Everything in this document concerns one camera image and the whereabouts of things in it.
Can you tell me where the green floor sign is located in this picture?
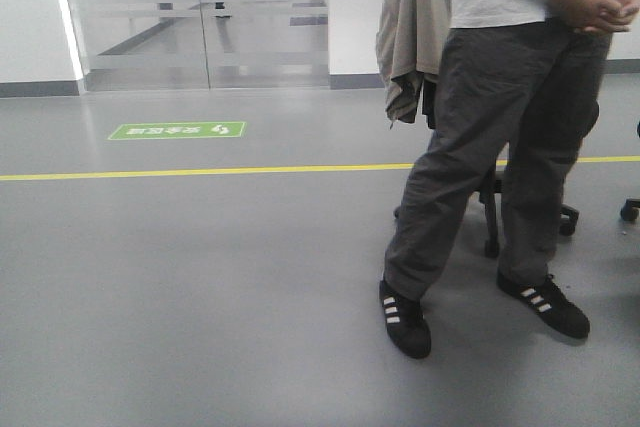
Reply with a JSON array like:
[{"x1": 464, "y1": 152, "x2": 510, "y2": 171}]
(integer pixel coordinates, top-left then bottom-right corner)
[{"x1": 108, "y1": 121, "x2": 246, "y2": 141}]

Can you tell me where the black office chair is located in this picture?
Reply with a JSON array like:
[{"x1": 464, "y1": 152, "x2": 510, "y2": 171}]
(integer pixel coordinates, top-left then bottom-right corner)
[{"x1": 393, "y1": 74, "x2": 581, "y2": 259}]

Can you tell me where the beige jacket on chair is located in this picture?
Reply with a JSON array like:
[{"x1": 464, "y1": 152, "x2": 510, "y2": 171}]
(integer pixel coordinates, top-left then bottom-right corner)
[{"x1": 376, "y1": 0, "x2": 451, "y2": 126}]

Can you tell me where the person in grey trousers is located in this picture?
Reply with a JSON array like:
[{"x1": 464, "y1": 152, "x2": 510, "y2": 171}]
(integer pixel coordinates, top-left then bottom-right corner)
[{"x1": 379, "y1": 0, "x2": 639, "y2": 359}]

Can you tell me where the glass door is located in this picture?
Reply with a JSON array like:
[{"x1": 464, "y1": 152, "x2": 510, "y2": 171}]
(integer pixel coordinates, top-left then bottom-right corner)
[{"x1": 68, "y1": 0, "x2": 328, "y2": 92}]

